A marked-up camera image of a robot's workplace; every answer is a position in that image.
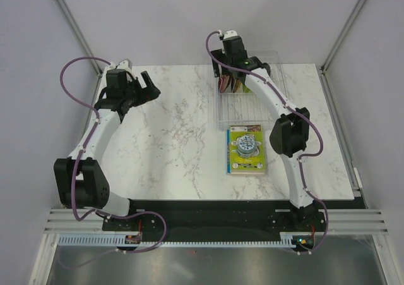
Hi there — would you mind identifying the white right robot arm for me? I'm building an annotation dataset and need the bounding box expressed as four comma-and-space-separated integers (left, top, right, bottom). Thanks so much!
205, 30, 324, 231

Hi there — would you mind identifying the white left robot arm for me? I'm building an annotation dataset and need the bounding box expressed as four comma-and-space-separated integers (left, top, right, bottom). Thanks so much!
54, 68, 161, 230

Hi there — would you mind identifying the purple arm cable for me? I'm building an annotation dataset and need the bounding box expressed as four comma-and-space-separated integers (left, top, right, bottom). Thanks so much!
205, 30, 331, 256
58, 56, 168, 269

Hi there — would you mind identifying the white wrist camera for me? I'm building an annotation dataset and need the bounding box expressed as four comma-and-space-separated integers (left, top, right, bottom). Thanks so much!
109, 59, 137, 78
218, 30, 238, 41

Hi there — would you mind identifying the white slotted cable duct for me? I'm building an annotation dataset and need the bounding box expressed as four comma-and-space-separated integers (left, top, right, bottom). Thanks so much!
57, 233, 316, 248

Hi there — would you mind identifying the white wire dish rack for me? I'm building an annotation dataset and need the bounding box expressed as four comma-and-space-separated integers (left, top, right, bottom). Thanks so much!
213, 50, 288, 131

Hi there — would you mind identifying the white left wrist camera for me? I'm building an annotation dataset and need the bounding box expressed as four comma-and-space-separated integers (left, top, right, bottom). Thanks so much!
109, 59, 137, 78

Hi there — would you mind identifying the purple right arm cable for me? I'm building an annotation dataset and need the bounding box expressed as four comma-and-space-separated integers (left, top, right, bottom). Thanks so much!
205, 30, 331, 256

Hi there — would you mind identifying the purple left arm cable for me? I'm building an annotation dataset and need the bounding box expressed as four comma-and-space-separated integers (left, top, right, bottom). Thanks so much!
58, 56, 168, 269

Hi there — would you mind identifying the green cover book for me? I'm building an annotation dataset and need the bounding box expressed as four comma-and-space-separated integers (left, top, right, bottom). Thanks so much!
227, 124, 266, 176

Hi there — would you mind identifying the yellow brown patterned plate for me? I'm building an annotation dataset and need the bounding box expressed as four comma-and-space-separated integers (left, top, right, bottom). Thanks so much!
230, 77, 242, 93

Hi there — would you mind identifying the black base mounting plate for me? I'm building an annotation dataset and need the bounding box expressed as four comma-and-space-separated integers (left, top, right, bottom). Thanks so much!
103, 200, 326, 241

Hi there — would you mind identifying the lime green plate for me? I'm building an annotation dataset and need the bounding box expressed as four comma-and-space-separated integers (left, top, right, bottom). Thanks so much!
242, 84, 251, 94

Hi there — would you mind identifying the red floral plate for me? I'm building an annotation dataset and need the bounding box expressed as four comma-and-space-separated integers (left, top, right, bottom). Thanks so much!
218, 75, 232, 93

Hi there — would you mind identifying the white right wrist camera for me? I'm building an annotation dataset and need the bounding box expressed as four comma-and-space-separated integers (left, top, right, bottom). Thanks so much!
218, 30, 238, 41

